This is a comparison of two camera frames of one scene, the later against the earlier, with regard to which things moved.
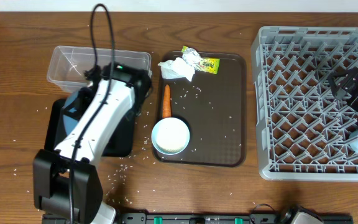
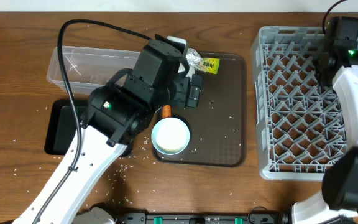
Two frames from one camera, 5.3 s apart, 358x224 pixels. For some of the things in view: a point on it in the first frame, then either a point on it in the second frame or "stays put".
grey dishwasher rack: (302, 129) stays put
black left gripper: (74, 109) to (187, 91)
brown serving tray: (213, 106) stays put
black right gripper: (344, 86) to (324, 69)
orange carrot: (167, 102) stays put
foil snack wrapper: (207, 65) stays put
